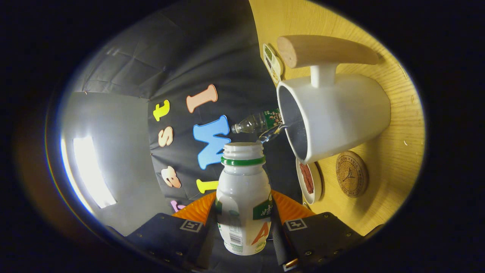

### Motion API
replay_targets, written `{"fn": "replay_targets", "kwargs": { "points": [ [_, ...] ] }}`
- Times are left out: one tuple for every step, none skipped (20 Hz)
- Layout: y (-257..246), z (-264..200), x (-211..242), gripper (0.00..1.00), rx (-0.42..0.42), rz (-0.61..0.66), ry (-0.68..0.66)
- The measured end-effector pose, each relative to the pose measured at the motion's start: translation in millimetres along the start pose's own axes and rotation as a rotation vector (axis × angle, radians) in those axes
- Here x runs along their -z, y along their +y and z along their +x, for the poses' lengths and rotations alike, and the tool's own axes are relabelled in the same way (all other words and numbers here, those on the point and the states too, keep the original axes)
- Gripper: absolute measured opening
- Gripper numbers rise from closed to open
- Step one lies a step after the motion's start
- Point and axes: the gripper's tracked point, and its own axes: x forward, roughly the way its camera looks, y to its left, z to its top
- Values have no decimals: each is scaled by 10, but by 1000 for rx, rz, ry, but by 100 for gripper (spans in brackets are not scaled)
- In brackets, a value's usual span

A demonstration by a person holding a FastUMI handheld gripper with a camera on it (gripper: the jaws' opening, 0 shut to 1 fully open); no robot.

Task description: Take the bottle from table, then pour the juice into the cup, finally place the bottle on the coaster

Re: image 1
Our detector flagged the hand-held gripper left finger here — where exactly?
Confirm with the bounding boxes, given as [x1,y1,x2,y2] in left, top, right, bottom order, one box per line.
[125,191,218,271]

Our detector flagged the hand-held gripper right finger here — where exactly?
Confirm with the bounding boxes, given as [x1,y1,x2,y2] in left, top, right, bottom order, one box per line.
[270,190,363,272]

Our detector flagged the white juice bottle green label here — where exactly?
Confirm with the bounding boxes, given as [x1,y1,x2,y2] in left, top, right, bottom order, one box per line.
[215,142,273,256]

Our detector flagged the round cork coaster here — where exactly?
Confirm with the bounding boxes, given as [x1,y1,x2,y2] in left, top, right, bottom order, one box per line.
[336,151,369,198]

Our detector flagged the white cup with wooden handle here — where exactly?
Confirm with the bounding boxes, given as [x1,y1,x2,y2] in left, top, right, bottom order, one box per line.
[276,35,391,165]

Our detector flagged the clear plastic water bottle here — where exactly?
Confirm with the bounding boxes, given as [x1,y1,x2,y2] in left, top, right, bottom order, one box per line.
[231,108,283,134]

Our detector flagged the red meat slices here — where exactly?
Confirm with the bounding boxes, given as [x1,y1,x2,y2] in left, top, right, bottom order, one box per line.
[299,163,315,195]

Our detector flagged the round white plate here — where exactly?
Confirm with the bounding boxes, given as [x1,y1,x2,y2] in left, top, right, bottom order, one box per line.
[296,158,323,205]

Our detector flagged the ceiling light panel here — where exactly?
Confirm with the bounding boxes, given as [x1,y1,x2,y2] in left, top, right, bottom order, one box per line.
[61,135,118,213]

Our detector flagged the wooden table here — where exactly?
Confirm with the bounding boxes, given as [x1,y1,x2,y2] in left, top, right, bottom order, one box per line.
[248,0,426,237]

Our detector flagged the white divided tray with beans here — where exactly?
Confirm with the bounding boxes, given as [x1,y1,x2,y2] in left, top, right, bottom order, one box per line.
[262,43,284,86]

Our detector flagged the black backdrop cloth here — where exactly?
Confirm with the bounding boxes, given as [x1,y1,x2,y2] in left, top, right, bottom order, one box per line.
[72,0,304,213]

